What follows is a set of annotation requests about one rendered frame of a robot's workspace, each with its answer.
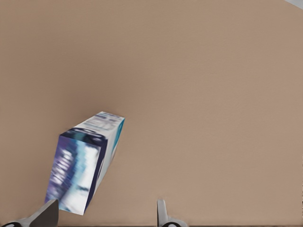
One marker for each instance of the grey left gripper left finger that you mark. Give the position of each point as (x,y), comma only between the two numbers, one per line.
(45,215)

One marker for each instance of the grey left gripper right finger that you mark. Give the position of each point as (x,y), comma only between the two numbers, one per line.
(163,215)

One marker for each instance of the blue and white carton box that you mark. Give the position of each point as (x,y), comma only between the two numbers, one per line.
(78,165)

